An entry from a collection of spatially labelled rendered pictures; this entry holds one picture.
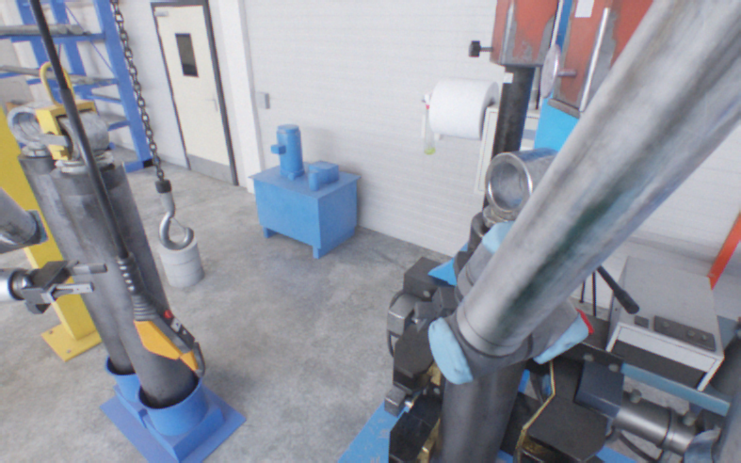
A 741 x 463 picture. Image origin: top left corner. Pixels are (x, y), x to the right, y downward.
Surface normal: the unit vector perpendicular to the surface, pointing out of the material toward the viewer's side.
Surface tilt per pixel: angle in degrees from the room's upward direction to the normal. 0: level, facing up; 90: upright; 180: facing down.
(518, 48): 90
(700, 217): 90
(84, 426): 0
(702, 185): 90
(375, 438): 0
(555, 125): 90
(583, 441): 0
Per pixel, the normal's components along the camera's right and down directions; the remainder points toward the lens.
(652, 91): -0.87, 0.28
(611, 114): -0.96, 0.10
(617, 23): 0.01, 0.49
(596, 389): 0.00, -0.87
